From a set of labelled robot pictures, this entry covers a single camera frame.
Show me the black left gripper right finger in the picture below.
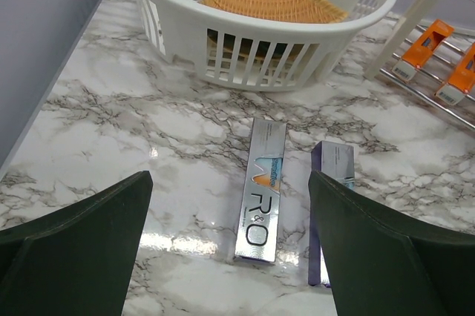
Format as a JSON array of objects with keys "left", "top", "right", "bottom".
[{"left": 309, "top": 171, "right": 474, "bottom": 315}]

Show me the orange toothpaste box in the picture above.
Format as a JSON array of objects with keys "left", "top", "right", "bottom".
[
  {"left": 435, "top": 45, "right": 474, "bottom": 105},
  {"left": 391, "top": 19, "right": 454, "bottom": 82}
]

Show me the white plastic basket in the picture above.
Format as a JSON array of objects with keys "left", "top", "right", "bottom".
[{"left": 137, "top": 0, "right": 396, "bottom": 92}]

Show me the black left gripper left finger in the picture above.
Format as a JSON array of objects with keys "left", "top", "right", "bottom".
[{"left": 1, "top": 171, "right": 153, "bottom": 315}]

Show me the cream metal shelf rack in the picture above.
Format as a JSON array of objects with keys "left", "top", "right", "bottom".
[{"left": 364, "top": 0, "right": 474, "bottom": 131}]

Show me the silver Rio toothpaste box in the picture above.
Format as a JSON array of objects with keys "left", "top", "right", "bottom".
[
  {"left": 307, "top": 140, "right": 356, "bottom": 289},
  {"left": 235, "top": 118, "right": 286, "bottom": 263}
]

